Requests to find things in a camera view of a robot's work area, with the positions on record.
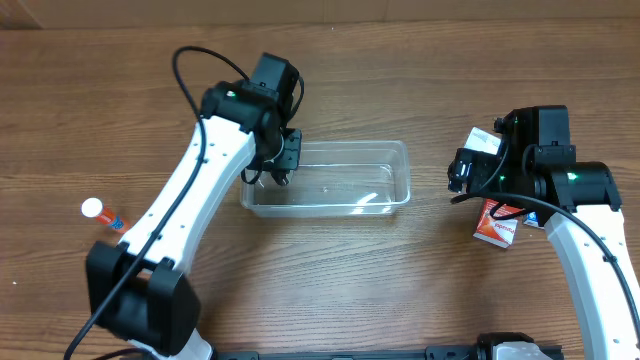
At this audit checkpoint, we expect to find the white and blue box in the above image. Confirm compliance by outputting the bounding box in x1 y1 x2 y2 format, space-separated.
464 127 501 155

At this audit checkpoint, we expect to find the orange tube white cap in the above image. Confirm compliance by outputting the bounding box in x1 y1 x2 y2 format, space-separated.
81 197 130 234

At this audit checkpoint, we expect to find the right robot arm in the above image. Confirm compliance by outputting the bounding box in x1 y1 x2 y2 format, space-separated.
447 105 639 359

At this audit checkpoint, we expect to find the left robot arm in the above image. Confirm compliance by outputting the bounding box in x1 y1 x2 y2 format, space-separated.
64 53 304 359

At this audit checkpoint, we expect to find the clear plastic container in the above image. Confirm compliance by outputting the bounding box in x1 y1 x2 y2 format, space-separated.
241 140 411 218

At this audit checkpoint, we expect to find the red and white box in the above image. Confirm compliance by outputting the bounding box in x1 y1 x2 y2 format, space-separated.
473 199 518 248

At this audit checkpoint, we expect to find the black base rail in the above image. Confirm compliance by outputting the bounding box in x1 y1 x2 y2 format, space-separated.
209 331 566 360

